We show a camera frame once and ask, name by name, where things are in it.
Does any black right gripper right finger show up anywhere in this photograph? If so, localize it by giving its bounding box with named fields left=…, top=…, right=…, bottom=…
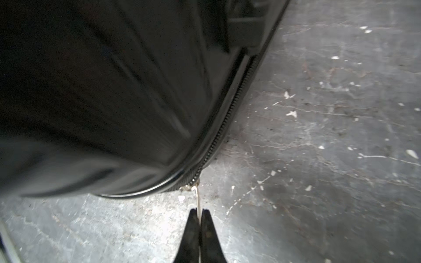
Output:
left=200, top=209, right=227, bottom=263

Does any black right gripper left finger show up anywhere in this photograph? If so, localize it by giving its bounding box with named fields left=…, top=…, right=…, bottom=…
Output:
left=173, top=209, right=200, bottom=263

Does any silver zipper pull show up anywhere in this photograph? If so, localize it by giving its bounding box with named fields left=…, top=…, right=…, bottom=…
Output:
left=180, top=179, right=202, bottom=223

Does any black hard-shell suitcase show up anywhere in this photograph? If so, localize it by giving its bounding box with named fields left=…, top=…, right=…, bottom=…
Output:
left=1, top=1, right=288, bottom=198

